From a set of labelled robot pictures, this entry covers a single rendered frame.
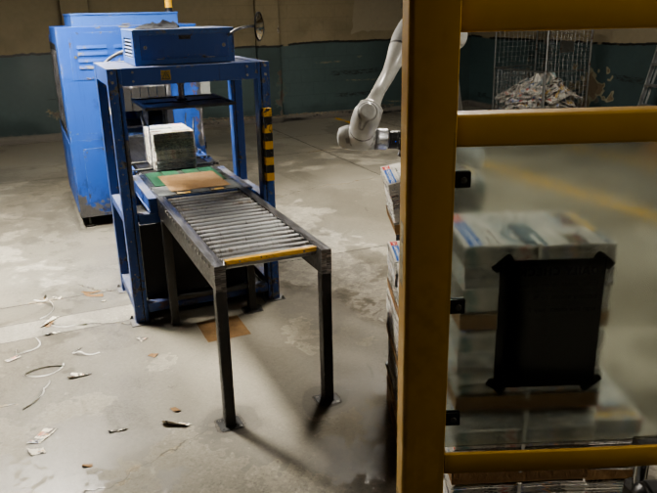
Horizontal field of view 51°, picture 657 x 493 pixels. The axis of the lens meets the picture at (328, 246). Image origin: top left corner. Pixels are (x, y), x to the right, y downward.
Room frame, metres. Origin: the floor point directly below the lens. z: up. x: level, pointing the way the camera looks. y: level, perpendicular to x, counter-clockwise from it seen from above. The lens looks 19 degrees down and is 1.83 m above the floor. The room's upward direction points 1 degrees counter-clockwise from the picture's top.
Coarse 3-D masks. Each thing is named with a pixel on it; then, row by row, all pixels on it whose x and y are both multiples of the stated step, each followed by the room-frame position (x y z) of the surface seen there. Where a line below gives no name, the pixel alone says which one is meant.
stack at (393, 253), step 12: (396, 252) 2.85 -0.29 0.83; (396, 264) 2.74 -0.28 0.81; (396, 276) 2.74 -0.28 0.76; (396, 288) 2.72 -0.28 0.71; (396, 300) 2.70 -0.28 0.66; (396, 312) 2.74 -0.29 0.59; (396, 324) 2.69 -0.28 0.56; (396, 336) 2.66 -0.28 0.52; (396, 348) 2.71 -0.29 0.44; (396, 372) 2.67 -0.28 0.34; (396, 384) 2.70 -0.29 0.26; (396, 396) 2.67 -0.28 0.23; (396, 420) 2.66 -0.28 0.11; (396, 432) 2.69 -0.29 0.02
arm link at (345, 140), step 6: (342, 126) 2.87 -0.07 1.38; (348, 126) 2.86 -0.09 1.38; (342, 132) 2.84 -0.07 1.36; (348, 132) 2.83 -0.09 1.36; (342, 138) 2.83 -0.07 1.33; (348, 138) 2.83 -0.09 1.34; (354, 138) 2.79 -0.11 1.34; (372, 138) 2.82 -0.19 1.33; (342, 144) 2.84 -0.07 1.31; (348, 144) 2.83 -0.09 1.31; (354, 144) 2.82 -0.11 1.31; (360, 144) 2.81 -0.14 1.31; (366, 144) 2.81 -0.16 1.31; (372, 144) 2.84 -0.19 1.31; (354, 150) 2.86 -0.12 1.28; (360, 150) 2.85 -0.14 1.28; (366, 150) 2.86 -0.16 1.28
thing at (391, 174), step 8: (384, 168) 2.97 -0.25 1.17; (392, 168) 2.95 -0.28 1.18; (400, 168) 2.93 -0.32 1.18; (384, 176) 2.86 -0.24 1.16; (392, 176) 2.84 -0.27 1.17; (400, 176) 2.81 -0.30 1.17; (384, 184) 2.92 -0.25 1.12; (392, 184) 2.74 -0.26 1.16; (392, 192) 2.74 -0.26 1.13; (392, 200) 2.75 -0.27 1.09; (392, 208) 2.78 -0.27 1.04; (392, 216) 2.83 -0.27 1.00
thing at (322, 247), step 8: (248, 192) 4.09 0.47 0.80; (256, 200) 3.90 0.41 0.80; (272, 208) 3.70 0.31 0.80; (280, 216) 3.55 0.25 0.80; (288, 224) 3.40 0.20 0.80; (296, 224) 3.40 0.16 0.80; (296, 232) 3.28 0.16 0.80; (304, 232) 3.26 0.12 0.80; (312, 240) 3.14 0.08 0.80; (320, 248) 3.01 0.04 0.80; (328, 248) 3.00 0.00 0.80; (304, 256) 3.19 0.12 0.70; (312, 256) 3.09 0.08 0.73; (320, 256) 3.00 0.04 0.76; (328, 256) 3.00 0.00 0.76; (312, 264) 3.10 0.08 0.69; (320, 264) 3.01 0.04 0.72; (328, 264) 3.00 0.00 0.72; (320, 272) 3.01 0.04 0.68; (328, 272) 3.00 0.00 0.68
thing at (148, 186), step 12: (192, 168) 4.80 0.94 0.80; (204, 168) 4.79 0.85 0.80; (216, 168) 4.80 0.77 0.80; (144, 180) 4.49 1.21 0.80; (156, 180) 4.46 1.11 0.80; (228, 180) 4.41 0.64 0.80; (240, 180) 4.44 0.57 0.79; (144, 192) 4.17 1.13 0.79; (156, 192) 4.14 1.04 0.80; (168, 192) 4.13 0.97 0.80; (180, 192) 4.13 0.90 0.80; (192, 192) 4.14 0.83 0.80; (204, 192) 4.14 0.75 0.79; (216, 192) 4.17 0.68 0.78; (144, 204) 4.18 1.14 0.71; (156, 204) 4.02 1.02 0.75
